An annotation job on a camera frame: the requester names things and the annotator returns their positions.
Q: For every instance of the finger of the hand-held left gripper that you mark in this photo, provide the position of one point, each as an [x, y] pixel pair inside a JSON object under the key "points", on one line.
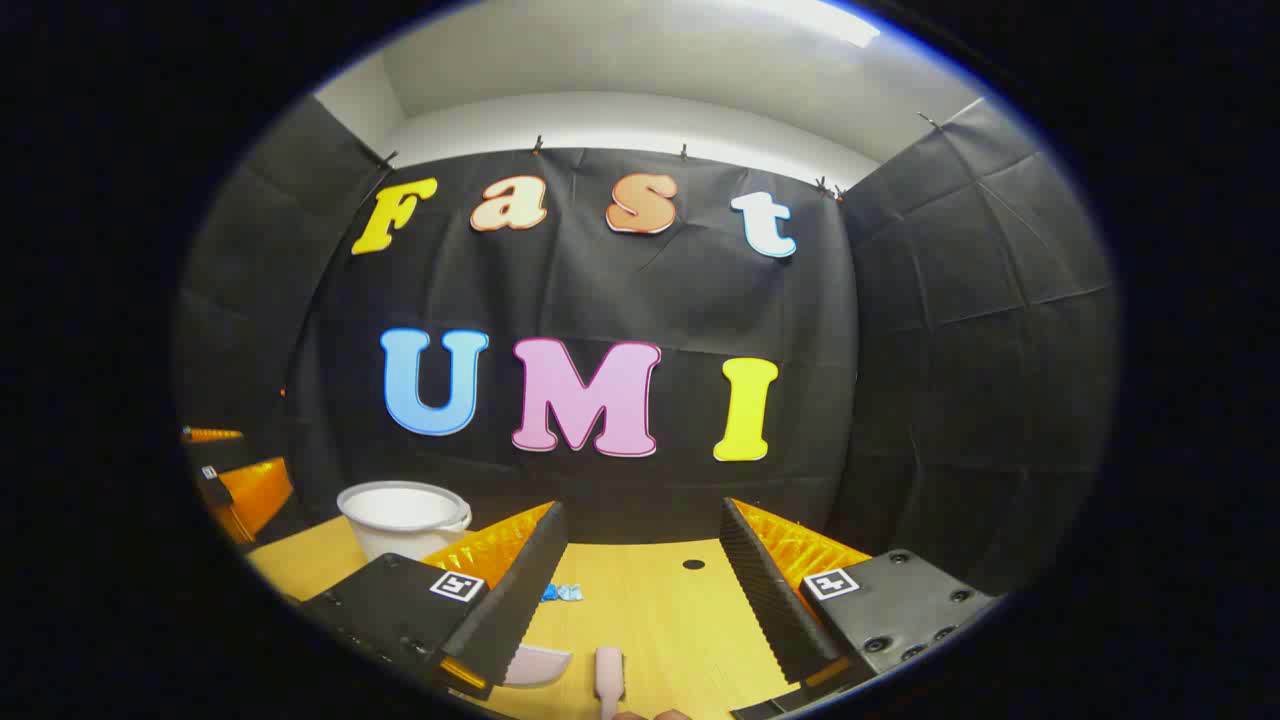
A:
{"points": [[255, 495], [212, 435]]}

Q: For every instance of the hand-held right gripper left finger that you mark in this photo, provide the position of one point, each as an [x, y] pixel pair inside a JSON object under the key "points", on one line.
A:
{"points": [[520, 590]]}

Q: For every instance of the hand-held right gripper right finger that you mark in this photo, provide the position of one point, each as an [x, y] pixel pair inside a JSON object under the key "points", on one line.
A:
{"points": [[770, 600]]}

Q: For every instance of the purple dustpan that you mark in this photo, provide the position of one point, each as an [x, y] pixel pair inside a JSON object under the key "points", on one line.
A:
{"points": [[535, 665]]}

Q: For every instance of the small purple broom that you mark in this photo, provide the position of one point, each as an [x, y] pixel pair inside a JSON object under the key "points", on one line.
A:
{"points": [[608, 675]]}

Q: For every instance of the white ribbed garbage bin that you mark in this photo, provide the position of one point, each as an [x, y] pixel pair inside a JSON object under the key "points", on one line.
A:
{"points": [[405, 525]]}

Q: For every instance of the wooden desktop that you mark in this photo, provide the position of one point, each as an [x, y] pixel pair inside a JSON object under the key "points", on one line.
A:
{"points": [[660, 620]]}

